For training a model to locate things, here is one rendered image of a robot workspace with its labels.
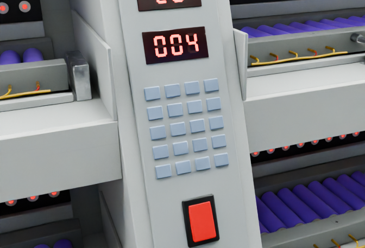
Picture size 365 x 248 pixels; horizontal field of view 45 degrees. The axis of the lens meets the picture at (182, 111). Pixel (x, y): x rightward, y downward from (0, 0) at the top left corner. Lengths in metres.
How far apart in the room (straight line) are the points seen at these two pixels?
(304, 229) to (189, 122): 0.20
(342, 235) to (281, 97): 0.18
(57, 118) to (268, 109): 0.15
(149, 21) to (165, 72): 0.04
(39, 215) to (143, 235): 0.18
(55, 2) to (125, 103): 0.23
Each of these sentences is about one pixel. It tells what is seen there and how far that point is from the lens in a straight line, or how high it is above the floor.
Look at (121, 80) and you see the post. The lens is 0.30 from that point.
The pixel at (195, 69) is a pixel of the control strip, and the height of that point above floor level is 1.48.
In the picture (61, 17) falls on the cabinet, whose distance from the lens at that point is 0.51.
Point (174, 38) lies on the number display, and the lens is 0.31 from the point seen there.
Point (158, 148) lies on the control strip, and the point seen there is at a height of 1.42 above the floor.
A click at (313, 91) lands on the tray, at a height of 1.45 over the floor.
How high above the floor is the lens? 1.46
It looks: 3 degrees down
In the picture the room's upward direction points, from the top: 8 degrees counter-clockwise
